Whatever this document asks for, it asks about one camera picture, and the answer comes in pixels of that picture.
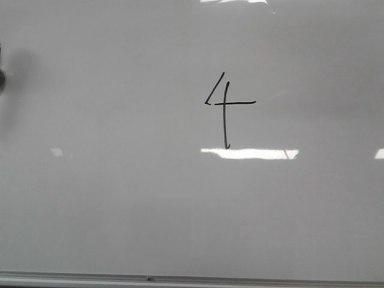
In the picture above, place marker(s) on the white whiteboard marker pen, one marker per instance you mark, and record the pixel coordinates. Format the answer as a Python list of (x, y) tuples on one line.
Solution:
[(2, 80)]

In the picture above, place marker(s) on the white whiteboard with aluminium frame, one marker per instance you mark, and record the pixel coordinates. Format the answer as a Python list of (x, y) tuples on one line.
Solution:
[(220, 139)]

